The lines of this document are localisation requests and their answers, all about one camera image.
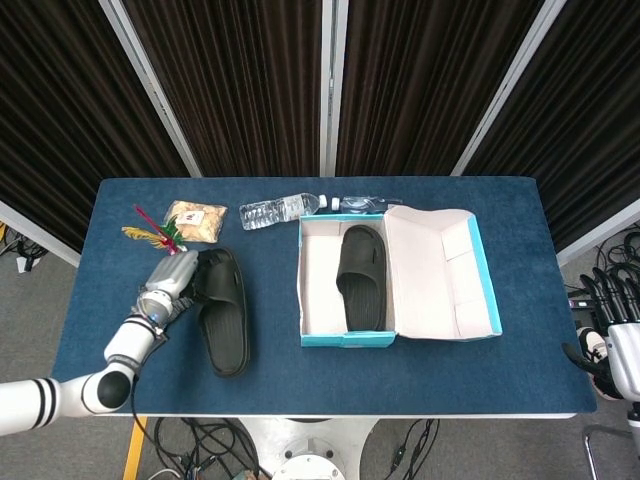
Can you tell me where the black floor cable tangle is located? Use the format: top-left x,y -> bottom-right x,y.
384,417 -> 441,480
149,417 -> 271,480
0,224 -> 51,274
594,224 -> 640,281

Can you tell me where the dark partition screen white frame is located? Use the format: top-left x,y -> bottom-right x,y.
319,0 -> 569,179
449,0 -> 640,269
0,0 -> 204,269
99,0 -> 341,179

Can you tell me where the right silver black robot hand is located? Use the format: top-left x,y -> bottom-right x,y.
562,264 -> 640,401

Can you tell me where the clear plastic water bottle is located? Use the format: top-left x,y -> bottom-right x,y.
238,192 -> 330,232

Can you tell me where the clear bag of beige snacks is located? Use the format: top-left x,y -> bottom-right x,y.
160,199 -> 229,245

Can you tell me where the blue felt table cover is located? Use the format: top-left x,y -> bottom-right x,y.
52,174 -> 599,416

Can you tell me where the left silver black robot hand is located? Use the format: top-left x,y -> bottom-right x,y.
144,248 -> 222,302

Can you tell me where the light blue cardboard shoe box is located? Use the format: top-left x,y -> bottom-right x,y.
297,203 -> 504,350

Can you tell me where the white and black sneaker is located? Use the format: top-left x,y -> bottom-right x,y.
574,327 -> 621,401

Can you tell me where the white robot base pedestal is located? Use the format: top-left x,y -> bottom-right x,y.
239,417 -> 386,480

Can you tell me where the black slide sandal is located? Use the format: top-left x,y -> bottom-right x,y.
192,247 -> 251,379
335,224 -> 389,332

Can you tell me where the metal chair leg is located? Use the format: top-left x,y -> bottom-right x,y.
583,423 -> 631,480

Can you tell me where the colourful feather shuttlecock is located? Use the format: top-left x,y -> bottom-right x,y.
121,203 -> 189,256

